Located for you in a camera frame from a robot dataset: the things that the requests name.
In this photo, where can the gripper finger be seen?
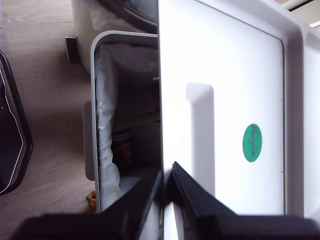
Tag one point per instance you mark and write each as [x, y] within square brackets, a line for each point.
[190, 200]
[142, 205]

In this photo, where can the grey bin lid with sticker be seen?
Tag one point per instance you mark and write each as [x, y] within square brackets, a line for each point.
[225, 62]

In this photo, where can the translucent plastic bin liner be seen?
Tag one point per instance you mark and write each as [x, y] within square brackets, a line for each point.
[105, 125]

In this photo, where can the grey recycling bin body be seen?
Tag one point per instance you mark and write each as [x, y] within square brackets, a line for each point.
[93, 75]

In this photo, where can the small yellow object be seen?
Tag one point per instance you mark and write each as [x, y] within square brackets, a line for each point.
[92, 200]

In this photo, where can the round green sticker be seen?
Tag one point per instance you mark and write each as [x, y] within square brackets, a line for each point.
[252, 142]

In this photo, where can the black glossy flat panel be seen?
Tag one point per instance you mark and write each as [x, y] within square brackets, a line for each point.
[10, 137]

